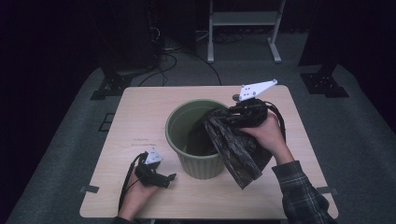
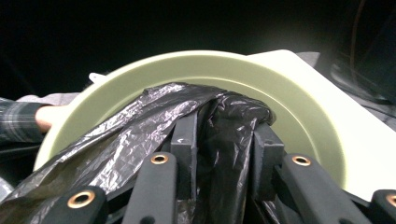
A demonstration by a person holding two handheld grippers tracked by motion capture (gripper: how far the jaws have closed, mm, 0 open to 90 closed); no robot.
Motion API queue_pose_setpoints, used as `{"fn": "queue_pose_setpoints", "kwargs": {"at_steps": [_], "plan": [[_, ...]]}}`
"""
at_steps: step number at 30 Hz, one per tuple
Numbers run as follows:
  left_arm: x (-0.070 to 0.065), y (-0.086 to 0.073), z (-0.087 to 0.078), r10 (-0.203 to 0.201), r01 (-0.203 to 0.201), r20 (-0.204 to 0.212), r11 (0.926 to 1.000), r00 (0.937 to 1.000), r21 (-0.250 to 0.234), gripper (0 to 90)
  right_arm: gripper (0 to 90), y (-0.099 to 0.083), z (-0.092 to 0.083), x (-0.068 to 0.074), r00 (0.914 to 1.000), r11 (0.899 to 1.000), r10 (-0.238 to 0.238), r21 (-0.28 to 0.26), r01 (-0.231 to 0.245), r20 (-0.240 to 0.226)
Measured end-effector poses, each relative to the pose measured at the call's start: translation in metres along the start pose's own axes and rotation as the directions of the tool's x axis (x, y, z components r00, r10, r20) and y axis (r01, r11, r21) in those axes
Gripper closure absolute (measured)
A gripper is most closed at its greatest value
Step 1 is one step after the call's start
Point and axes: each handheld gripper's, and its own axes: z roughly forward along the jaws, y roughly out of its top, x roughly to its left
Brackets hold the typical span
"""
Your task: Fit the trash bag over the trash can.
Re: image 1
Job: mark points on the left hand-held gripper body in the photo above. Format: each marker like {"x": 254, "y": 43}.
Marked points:
{"x": 152, "y": 177}

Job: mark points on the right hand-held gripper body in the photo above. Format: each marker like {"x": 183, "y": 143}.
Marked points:
{"x": 253, "y": 113}

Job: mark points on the green plastic waste bin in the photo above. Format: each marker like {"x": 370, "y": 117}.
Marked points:
{"x": 199, "y": 168}

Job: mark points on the black plastic garbage bag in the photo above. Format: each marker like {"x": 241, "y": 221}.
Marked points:
{"x": 236, "y": 155}

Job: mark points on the person's left hand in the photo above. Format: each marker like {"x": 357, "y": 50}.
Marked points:
{"x": 137, "y": 197}

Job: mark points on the person's right hand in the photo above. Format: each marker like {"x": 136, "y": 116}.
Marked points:
{"x": 271, "y": 135}

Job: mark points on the black stand base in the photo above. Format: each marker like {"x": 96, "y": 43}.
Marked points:
{"x": 110, "y": 87}
{"x": 323, "y": 84}

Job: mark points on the white metal stand frame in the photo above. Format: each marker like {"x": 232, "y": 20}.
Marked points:
{"x": 244, "y": 18}

